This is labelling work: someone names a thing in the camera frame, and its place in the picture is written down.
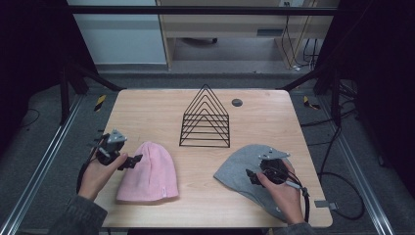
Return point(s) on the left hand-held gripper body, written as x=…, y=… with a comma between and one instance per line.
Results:
x=110, y=148

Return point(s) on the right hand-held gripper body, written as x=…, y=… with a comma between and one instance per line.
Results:
x=274, y=168

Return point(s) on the gray fabric hat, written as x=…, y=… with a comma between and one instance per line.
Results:
x=238, y=169

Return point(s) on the pink knit beanie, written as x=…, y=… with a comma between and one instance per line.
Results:
x=148, y=173

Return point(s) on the person's left hand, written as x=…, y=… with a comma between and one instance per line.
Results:
x=98, y=174

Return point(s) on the person's right hand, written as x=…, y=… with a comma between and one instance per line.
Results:
x=287, y=199

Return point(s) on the gray metal table clamp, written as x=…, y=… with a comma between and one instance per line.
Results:
x=326, y=204

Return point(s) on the black metal stand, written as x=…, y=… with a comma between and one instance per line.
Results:
x=335, y=94
x=65, y=94

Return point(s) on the gray round table grommet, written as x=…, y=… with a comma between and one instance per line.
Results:
x=237, y=102

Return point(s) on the white cabinet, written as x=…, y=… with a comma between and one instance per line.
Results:
x=124, y=39

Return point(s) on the aluminium floor rail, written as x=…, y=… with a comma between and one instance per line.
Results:
x=36, y=169
x=362, y=176

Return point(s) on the black horizontal frame bar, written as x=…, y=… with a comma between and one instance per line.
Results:
x=195, y=10

